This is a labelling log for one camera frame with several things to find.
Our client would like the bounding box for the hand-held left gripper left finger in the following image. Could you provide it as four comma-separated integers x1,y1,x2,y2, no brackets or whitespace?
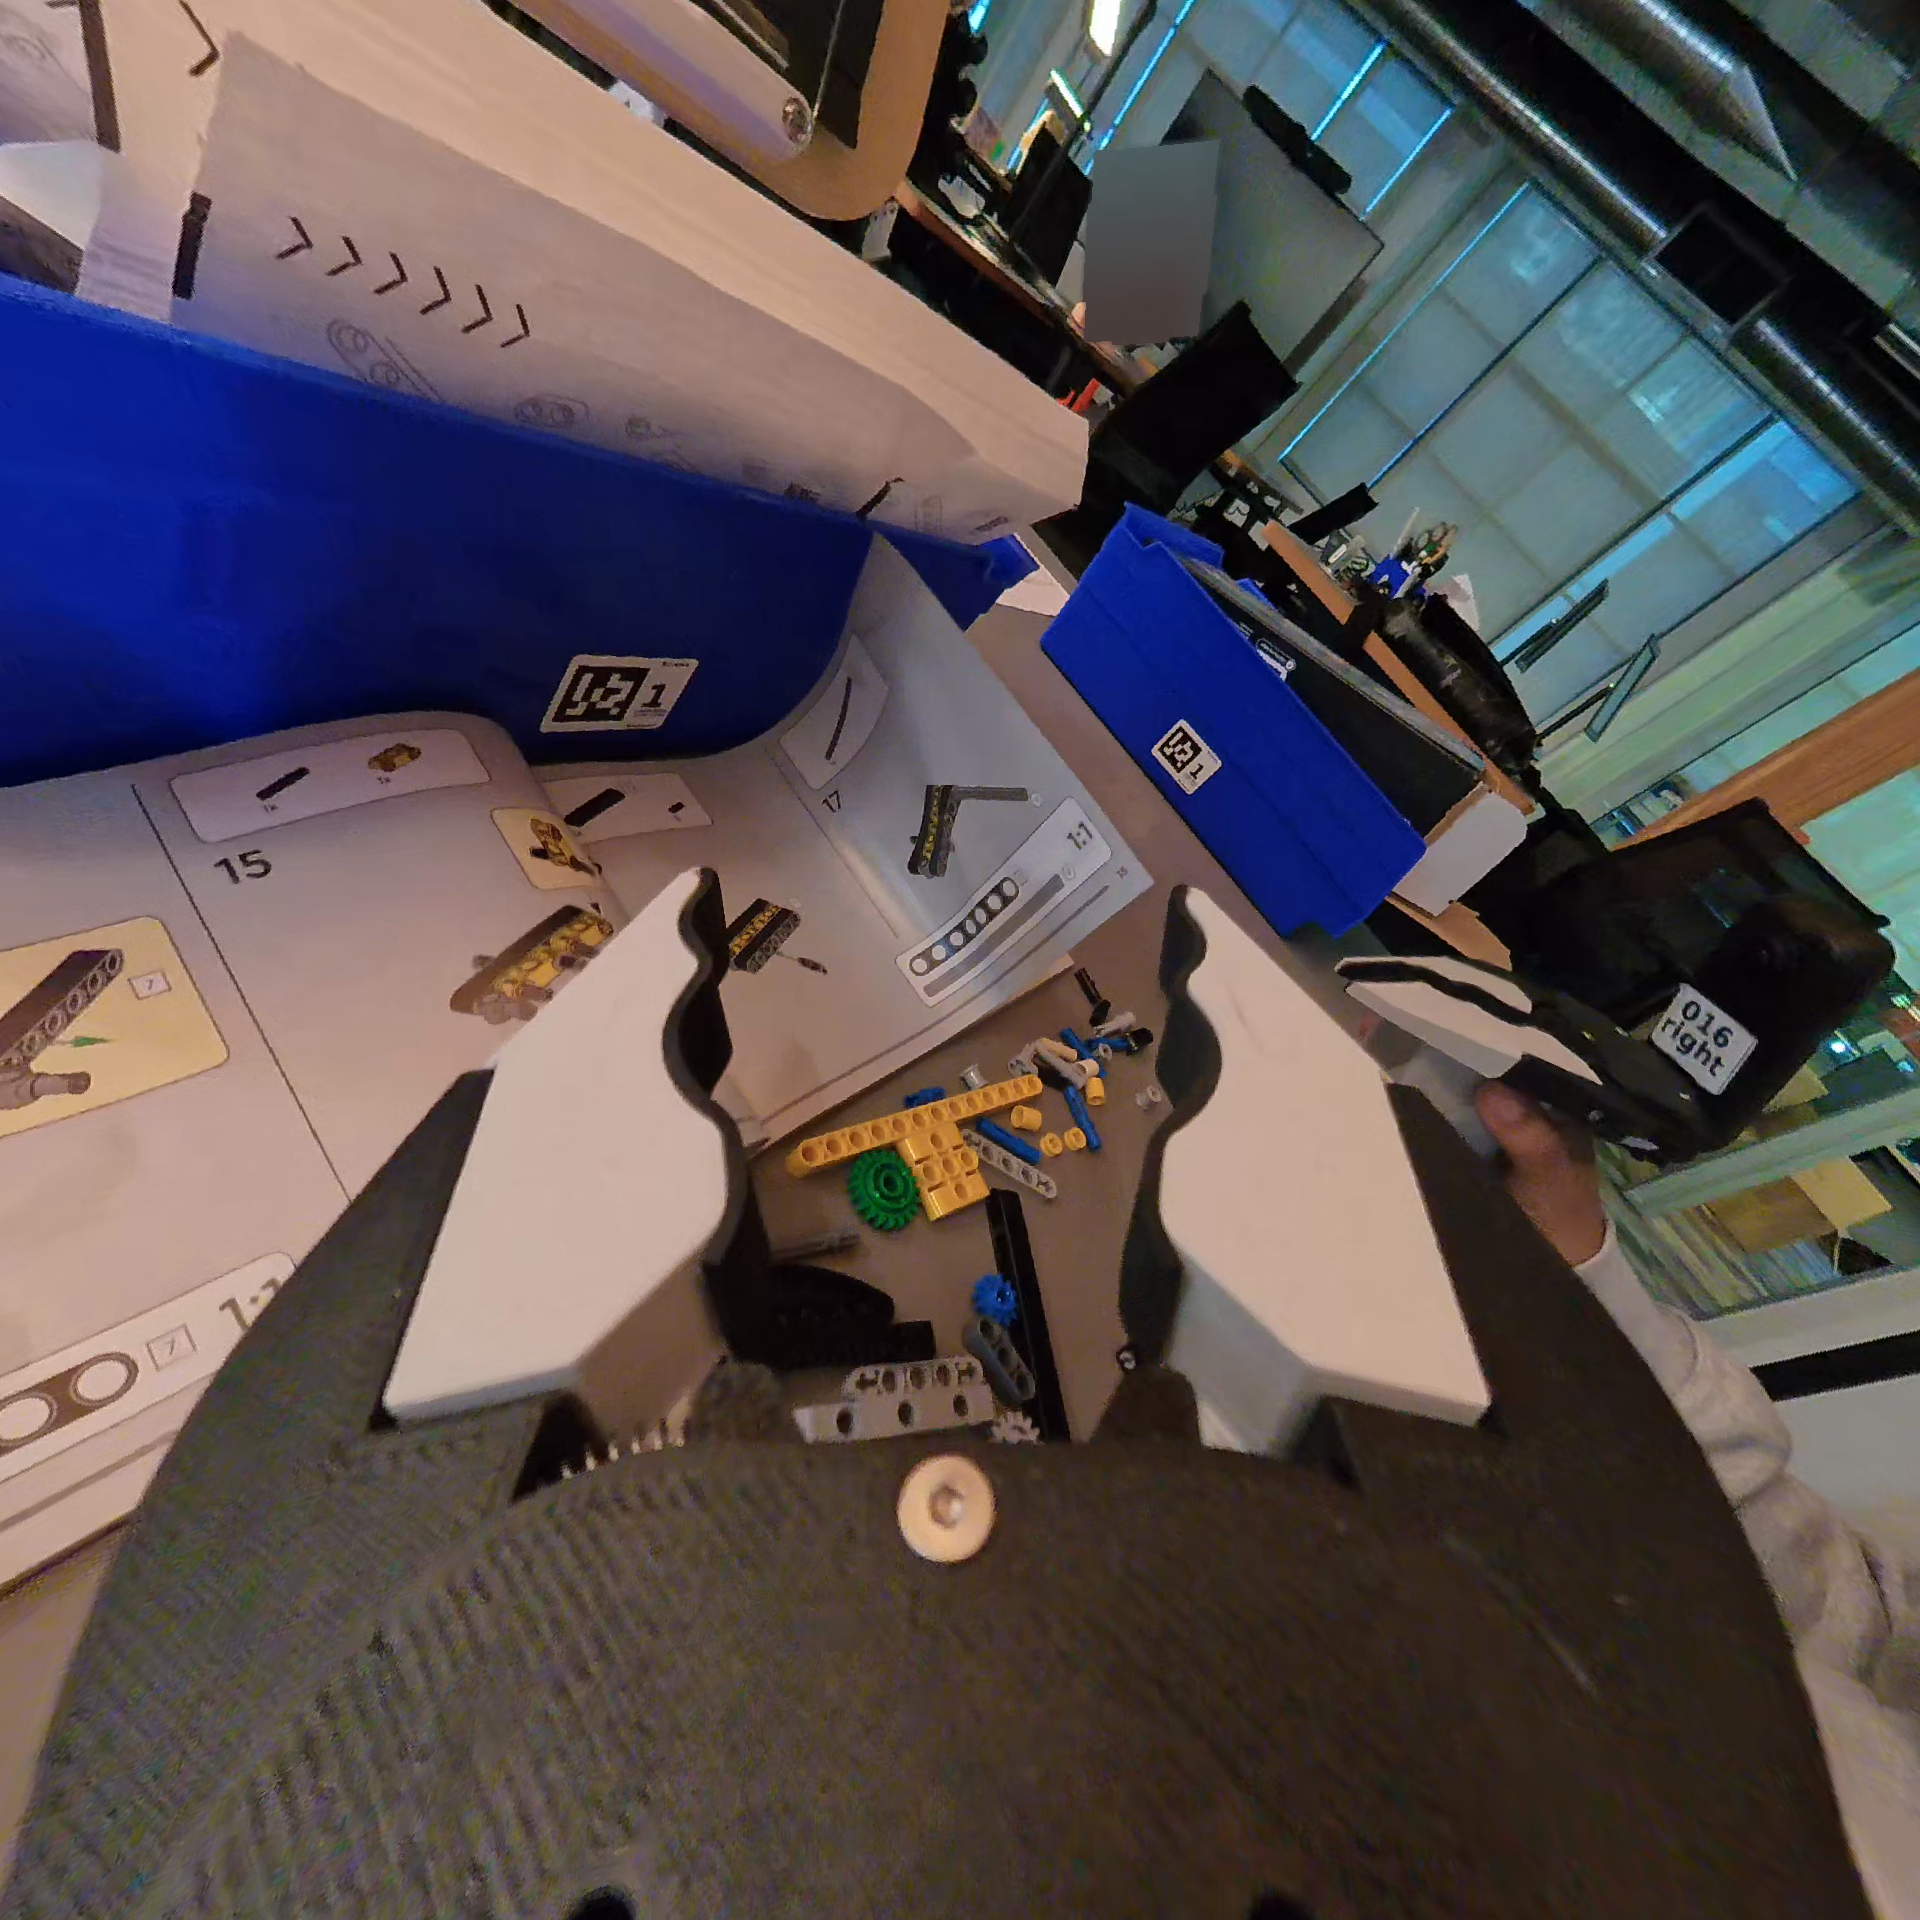
381,867,751,1445

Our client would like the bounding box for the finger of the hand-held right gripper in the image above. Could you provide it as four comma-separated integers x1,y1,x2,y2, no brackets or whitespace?
1353,983,1608,1086
1333,950,1542,1012

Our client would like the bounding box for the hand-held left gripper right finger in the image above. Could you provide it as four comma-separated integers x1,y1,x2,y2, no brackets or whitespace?
1122,885,1494,1461

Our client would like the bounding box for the person's right forearm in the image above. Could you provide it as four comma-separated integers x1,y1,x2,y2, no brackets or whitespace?
1567,1217,1920,1920

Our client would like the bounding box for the pile of small lego pins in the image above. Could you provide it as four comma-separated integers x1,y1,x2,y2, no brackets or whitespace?
959,967,1160,1156

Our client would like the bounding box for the lego instruction booklet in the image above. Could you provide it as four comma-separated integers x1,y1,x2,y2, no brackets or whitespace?
0,533,1160,1596

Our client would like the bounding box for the thin grey lego beam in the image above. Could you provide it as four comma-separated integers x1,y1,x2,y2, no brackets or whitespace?
959,1125,1059,1201

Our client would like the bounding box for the long black lego beam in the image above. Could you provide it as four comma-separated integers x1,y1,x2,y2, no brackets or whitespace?
982,1191,1072,1445

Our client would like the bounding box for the black curved lego panel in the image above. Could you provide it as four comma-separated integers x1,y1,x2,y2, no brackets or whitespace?
747,1259,941,1375

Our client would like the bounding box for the long yellow lego beam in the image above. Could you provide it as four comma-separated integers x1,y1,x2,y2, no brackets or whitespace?
784,1071,1046,1181

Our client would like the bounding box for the yellow lego angled block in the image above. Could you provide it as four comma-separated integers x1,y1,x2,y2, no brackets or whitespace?
895,1117,997,1221

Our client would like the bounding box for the long white lego beam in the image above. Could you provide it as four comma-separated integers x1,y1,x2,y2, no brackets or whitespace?
791,1357,1000,1447

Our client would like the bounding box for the person's right hand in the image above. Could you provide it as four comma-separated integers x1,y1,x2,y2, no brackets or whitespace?
1474,1079,1616,1273

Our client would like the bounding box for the blue plastic bin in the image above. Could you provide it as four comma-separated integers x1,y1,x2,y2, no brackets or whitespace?
1040,502,1430,942
0,270,1040,792

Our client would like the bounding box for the black office chair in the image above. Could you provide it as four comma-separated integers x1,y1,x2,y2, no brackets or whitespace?
1093,300,1301,504

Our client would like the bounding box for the large black display screen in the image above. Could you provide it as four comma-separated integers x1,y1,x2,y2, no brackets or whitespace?
1160,67,1390,367

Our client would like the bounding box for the black video bar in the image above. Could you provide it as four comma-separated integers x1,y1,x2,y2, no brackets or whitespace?
1240,83,1355,191

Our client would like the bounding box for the chevron printed white paper bag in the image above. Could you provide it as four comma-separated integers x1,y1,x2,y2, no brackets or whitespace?
176,31,1093,543

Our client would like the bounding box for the beige framed monitor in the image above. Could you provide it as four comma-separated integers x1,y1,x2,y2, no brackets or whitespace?
503,0,963,224

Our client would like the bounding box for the plain white paper bag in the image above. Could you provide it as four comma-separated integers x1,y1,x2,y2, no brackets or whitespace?
0,0,225,320

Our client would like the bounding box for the white monitor light bar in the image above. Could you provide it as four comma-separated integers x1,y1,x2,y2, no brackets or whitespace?
555,0,818,153

